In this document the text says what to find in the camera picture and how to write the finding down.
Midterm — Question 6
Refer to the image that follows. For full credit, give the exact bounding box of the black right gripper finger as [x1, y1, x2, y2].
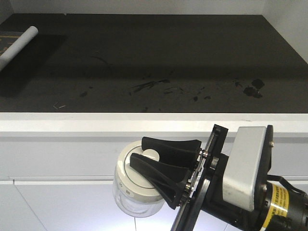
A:
[130, 153, 193, 209]
[141, 137, 202, 170]

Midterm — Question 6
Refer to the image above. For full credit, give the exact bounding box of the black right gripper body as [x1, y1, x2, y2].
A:
[171, 125, 273, 231]

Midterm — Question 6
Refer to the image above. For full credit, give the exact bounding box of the glass jar with white lid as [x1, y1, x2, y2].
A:
[113, 141, 165, 218]

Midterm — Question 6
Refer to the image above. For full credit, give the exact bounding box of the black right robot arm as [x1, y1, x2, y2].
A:
[130, 125, 308, 231]

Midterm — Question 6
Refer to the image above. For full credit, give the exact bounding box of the white base cabinet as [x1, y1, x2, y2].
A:
[0, 113, 308, 231]

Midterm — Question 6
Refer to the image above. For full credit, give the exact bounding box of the white rolled paper tube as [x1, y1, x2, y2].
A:
[0, 26, 39, 71]

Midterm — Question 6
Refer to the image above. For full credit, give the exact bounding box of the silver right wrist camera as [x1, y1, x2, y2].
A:
[222, 127, 267, 212]

